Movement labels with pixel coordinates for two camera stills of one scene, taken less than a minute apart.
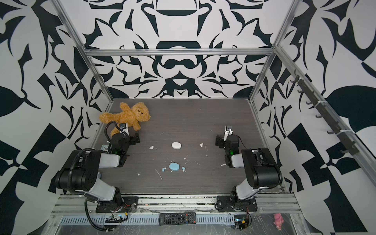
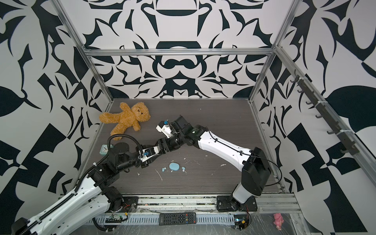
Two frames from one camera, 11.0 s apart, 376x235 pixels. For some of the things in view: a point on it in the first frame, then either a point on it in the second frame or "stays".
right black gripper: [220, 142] to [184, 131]
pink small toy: [278, 220] stays
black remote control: [177, 218] stays
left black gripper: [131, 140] to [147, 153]
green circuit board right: [241, 221] stays
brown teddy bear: [138, 113] stays
